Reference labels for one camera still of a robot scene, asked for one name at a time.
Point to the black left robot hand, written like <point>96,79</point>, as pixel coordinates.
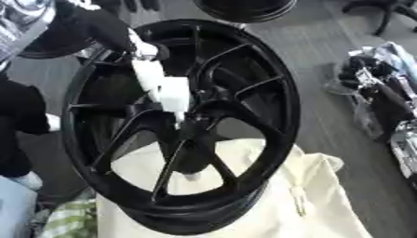
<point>92,24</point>

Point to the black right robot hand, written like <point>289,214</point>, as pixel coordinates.
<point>388,102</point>

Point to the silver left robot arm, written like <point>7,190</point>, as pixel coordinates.
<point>21,21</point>

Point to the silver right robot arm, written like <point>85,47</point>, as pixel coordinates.
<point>407,148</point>

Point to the black spoked wheel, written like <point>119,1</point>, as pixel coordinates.
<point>271,102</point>

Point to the black office chair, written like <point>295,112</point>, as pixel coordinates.
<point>388,9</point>

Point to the white cloth bag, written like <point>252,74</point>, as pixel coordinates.
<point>315,201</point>

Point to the person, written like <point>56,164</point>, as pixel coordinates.
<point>19,124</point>

